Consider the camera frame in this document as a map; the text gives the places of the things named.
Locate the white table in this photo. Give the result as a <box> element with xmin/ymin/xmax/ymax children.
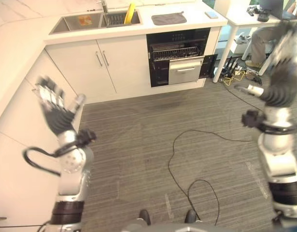
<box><xmin>212</xmin><ymin>0</ymin><xmax>297</xmax><ymax>83</ymax></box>

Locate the black floor cable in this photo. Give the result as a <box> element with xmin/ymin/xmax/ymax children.
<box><xmin>168</xmin><ymin>83</ymin><xmax>265</xmax><ymax>227</ymax></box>

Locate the stainless steel double sink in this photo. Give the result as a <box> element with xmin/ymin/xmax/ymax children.
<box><xmin>49</xmin><ymin>10</ymin><xmax>143</xmax><ymax>35</ymax></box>

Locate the grey cloth mat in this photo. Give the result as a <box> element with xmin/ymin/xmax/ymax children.
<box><xmin>151</xmin><ymin>11</ymin><xmax>187</xmax><ymax>26</ymax></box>

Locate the black device on table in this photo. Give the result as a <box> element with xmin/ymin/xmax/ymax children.
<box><xmin>246</xmin><ymin>6</ymin><xmax>271</xmax><ymax>22</ymax></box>

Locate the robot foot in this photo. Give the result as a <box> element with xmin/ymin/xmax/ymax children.
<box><xmin>184</xmin><ymin>209</ymin><xmax>198</xmax><ymax>224</ymax></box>
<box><xmin>138</xmin><ymin>209</ymin><xmax>151</xmax><ymax>226</ymax></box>

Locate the laptop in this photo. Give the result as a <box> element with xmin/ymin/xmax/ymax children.
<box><xmin>259</xmin><ymin>0</ymin><xmax>297</xmax><ymax>20</ymax></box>

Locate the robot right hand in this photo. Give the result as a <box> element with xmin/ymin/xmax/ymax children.
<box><xmin>246</xmin><ymin>22</ymin><xmax>297</xmax><ymax>107</ymax></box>

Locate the dish rack in sink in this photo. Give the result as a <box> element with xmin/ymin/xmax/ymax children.
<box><xmin>105</xmin><ymin>13</ymin><xmax>140</xmax><ymax>27</ymax></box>

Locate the chrome faucet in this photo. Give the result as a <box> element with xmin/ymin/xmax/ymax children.
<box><xmin>95</xmin><ymin>0</ymin><xmax>108</xmax><ymax>14</ymax></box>

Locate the person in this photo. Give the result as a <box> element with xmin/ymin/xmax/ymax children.
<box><xmin>244</xmin><ymin>2</ymin><xmax>297</xmax><ymax>68</ymax></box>

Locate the dishwasher rack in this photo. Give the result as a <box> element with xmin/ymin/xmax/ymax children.
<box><xmin>150</xmin><ymin>44</ymin><xmax>205</xmax><ymax>61</ymax></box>

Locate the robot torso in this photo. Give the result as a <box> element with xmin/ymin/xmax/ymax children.
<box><xmin>119</xmin><ymin>222</ymin><xmax>221</xmax><ymax>232</ymax></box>

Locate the white kitchen cabinet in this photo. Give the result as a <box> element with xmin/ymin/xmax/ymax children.
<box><xmin>43</xmin><ymin>24</ymin><xmax>223</xmax><ymax>104</ymax></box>

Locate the black router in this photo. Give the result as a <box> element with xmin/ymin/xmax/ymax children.
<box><xmin>225</xmin><ymin>56</ymin><xmax>238</xmax><ymax>76</ymax></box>

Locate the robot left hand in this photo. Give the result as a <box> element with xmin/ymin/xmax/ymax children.
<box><xmin>32</xmin><ymin>75</ymin><xmax>87</xmax><ymax>135</ymax></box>

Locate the yellow cable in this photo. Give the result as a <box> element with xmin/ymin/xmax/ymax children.
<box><xmin>222</xmin><ymin>70</ymin><xmax>246</xmax><ymax>86</ymax></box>

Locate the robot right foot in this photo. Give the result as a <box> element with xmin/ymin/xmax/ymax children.
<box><xmin>184</xmin><ymin>209</ymin><xmax>198</xmax><ymax>224</ymax></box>

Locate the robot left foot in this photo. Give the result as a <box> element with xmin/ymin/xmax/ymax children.
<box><xmin>138</xmin><ymin>209</ymin><xmax>151</xmax><ymax>226</ymax></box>

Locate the orange sponge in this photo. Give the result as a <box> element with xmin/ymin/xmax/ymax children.
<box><xmin>78</xmin><ymin>14</ymin><xmax>93</xmax><ymax>26</ymax></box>

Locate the built-in dishwasher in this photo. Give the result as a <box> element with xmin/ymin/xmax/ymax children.
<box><xmin>146</xmin><ymin>27</ymin><xmax>218</xmax><ymax>88</ymax></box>

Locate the silver dishwasher drawer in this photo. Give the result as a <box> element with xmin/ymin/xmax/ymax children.
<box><xmin>168</xmin><ymin>56</ymin><xmax>205</xmax><ymax>86</ymax></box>

